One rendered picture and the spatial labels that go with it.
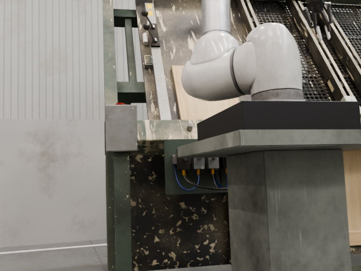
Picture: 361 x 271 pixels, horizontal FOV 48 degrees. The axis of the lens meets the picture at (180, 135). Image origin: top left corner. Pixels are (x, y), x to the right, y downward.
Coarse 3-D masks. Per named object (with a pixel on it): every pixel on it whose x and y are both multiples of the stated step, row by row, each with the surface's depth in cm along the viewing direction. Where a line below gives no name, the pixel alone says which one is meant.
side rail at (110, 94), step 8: (104, 0) 237; (112, 0) 239; (104, 8) 232; (112, 8) 233; (104, 16) 227; (112, 16) 228; (104, 24) 223; (112, 24) 224; (104, 32) 218; (112, 32) 219; (104, 40) 214; (112, 40) 215; (104, 48) 210; (112, 48) 210; (104, 56) 206; (112, 56) 206; (104, 64) 202; (112, 64) 203; (104, 72) 198; (112, 72) 199; (104, 80) 195; (112, 80) 195; (104, 88) 191; (112, 88) 192; (104, 96) 201; (112, 96) 188; (112, 104) 185
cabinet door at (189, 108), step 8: (176, 72) 210; (176, 80) 206; (176, 88) 202; (176, 96) 201; (184, 96) 199; (184, 104) 196; (192, 104) 197; (200, 104) 198; (208, 104) 198; (216, 104) 199; (224, 104) 200; (232, 104) 200; (184, 112) 192; (192, 112) 193; (200, 112) 194; (208, 112) 195; (216, 112) 195
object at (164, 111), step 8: (152, 8) 241; (152, 16) 235; (152, 48) 216; (152, 56) 212; (160, 56) 213; (160, 64) 209; (160, 72) 205; (160, 80) 201; (160, 88) 198; (160, 96) 194; (160, 104) 191; (168, 104) 191; (160, 112) 187; (168, 112) 188
